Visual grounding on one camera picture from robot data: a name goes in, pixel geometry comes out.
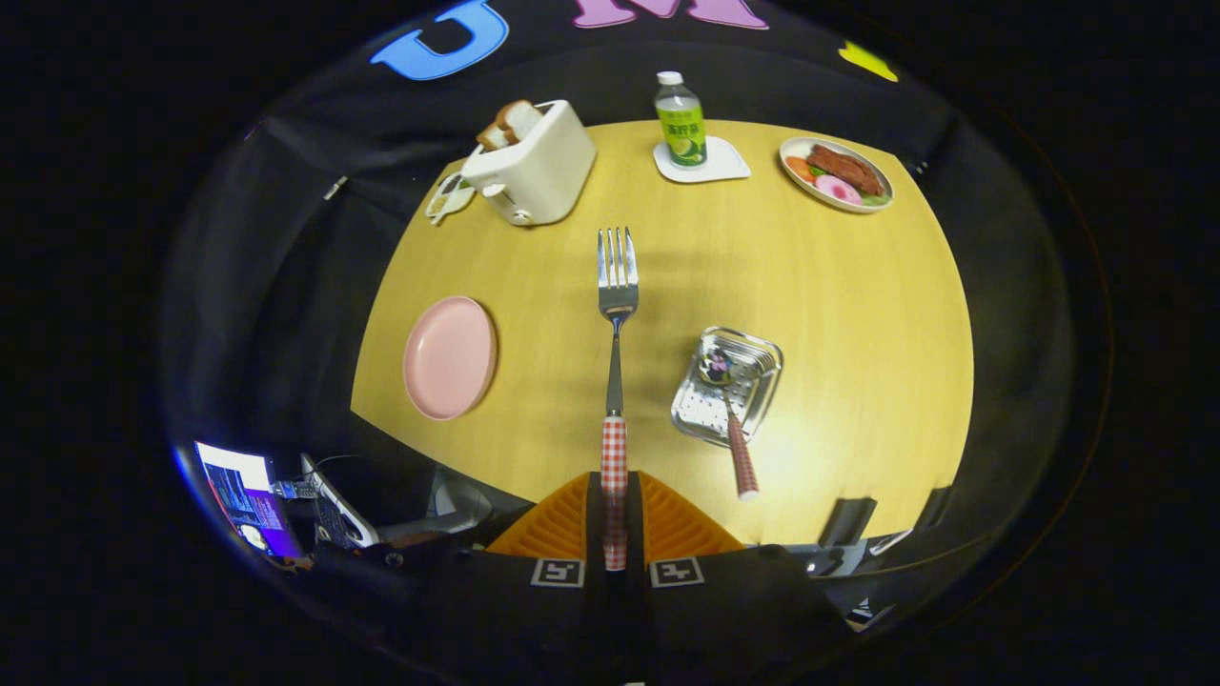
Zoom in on large toast bread slice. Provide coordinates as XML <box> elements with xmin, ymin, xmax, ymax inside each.
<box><xmin>494</xmin><ymin>99</ymin><xmax>544</xmax><ymax>144</ymax></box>

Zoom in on white food plate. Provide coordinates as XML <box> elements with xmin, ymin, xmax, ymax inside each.
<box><xmin>779</xmin><ymin>136</ymin><xmax>896</xmax><ymax>214</ymax></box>

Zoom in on white square coaster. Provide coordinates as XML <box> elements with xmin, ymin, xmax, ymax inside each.
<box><xmin>652</xmin><ymin>135</ymin><xmax>752</xmax><ymax>185</ymax></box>

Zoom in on checkered handle fork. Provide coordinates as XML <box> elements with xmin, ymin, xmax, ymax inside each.
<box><xmin>597</xmin><ymin>226</ymin><xmax>641</xmax><ymax>573</ymax></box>

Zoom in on green label drink bottle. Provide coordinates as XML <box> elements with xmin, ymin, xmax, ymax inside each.
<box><xmin>654</xmin><ymin>71</ymin><xmax>709</xmax><ymax>170</ymax></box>

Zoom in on pink plate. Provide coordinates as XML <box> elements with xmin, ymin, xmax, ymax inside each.
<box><xmin>402</xmin><ymin>295</ymin><xmax>499</xmax><ymax>422</ymax></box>

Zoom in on white divided condiment dish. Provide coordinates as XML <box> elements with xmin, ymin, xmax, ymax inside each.
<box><xmin>425</xmin><ymin>171</ymin><xmax>478</xmax><ymax>227</ymax></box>

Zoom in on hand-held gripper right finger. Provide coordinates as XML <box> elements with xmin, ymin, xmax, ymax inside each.
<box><xmin>627</xmin><ymin>470</ymin><xmax>854</xmax><ymax>682</ymax></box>

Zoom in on white toaster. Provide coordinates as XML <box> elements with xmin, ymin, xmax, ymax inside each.
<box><xmin>461</xmin><ymin>99</ymin><xmax>599</xmax><ymax>228</ymax></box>

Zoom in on computer monitor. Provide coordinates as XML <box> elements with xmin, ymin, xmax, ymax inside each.
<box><xmin>195</xmin><ymin>441</ymin><xmax>306</xmax><ymax>560</ymax></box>

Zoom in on checkered handle spoon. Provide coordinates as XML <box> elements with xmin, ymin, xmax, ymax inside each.
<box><xmin>699</xmin><ymin>348</ymin><xmax>761</xmax><ymax>502</ymax></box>

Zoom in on perforated metal tray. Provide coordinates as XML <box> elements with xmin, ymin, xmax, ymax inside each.
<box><xmin>670</xmin><ymin>326</ymin><xmax>784</xmax><ymax>449</ymax></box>

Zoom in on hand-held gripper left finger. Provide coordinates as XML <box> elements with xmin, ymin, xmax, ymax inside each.
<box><xmin>419</xmin><ymin>470</ymin><xmax>611</xmax><ymax>686</ymax></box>

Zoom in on black backdrop cloth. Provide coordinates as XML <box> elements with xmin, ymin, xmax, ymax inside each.
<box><xmin>157</xmin><ymin>0</ymin><xmax>1078</xmax><ymax>573</ymax></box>

